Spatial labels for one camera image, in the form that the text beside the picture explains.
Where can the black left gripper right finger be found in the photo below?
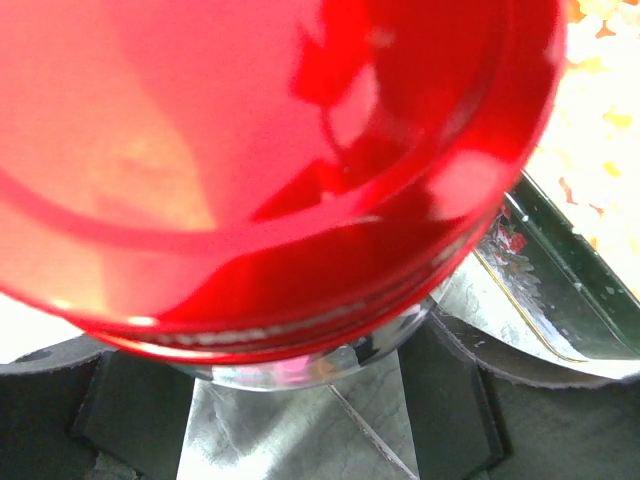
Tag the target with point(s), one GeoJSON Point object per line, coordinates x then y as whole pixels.
{"type": "Point", "coordinates": [480, 409]}

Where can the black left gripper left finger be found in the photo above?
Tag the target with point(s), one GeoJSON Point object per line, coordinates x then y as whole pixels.
{"type": "Point", "coordinates": [82, 410]}

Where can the square tin of translucent candies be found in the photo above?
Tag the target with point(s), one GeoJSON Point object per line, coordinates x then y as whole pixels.
{"type": "Point", "coordinates": [564, 250]}

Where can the clear glass jar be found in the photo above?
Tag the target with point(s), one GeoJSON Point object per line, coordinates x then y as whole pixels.
{"type": "Point", "coordinates": [319, 368]}

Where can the red jar lid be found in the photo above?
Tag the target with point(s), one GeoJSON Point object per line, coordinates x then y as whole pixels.
{"type": "Point", "coordinates": [232, 182]}

